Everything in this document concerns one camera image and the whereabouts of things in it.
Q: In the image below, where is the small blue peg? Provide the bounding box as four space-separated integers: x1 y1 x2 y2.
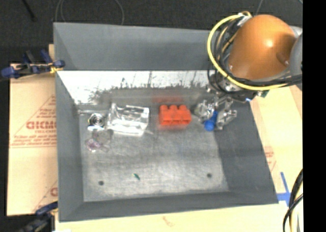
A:
203 110 219 132

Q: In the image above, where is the grey metal bin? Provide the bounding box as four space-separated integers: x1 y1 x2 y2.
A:
52 22 279 223

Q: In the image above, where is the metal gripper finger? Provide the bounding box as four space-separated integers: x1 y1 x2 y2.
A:
194 100 218 123
214 97 238 131

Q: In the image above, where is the brown cardboard board, red print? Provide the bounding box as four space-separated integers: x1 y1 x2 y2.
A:
6 44 287 216

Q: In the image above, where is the clear glass block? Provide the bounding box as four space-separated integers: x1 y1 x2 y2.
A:
105 102 150 138

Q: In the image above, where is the red toy brick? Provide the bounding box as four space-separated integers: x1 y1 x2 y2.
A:
158 104 193 127

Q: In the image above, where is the clear plastic piece, purple print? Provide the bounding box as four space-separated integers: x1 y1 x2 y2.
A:
85 129 113 153

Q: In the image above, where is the shiny metal round fitting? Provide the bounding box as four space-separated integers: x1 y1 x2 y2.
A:
87 112 107 132

